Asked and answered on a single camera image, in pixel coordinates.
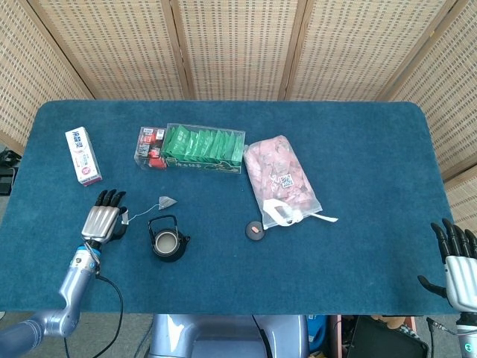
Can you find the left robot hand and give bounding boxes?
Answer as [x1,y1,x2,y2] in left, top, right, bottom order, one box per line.
[80,189,130,245]

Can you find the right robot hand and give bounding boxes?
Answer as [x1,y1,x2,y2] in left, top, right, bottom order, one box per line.
[417,218,477,313]

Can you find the pyramid tea bag with string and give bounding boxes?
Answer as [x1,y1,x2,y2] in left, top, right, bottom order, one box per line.
[119,195,177,226]

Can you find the small black teapot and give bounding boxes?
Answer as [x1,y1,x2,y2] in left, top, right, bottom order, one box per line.
[147,215,192,263]

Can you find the clear box green tea sachets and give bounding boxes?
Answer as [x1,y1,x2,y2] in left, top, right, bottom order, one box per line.
[160,123,247,175]

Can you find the black teapot lid orange knob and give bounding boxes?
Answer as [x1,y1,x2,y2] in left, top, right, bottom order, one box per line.
[244,220,266,242]

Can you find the frosted zip bag pink packets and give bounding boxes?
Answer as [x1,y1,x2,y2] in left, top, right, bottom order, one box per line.
[243,135,339,230]

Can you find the white pink carton box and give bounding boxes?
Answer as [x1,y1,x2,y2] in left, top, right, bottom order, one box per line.
[65,126,103,187]

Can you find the clear box red black capsules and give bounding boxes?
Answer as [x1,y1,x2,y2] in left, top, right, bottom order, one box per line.
[133,126,168,172]

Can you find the black equipment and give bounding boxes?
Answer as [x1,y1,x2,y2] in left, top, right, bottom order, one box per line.
[0,147,19,195]

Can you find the black flat case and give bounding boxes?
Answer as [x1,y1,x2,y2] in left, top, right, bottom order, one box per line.
[346,315,429,358]

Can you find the blue table cloth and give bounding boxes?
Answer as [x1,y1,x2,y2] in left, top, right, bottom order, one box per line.
[0,99,456,316]

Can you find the grey-blue robot torso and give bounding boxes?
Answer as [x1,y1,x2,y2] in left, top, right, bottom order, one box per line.
[148,314,310,358]

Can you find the woven wooden folding screen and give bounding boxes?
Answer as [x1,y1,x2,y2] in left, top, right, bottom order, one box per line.
[0,0,477,232]

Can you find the black plug cable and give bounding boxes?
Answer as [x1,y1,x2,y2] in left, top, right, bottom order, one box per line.
[426,316,458,336]

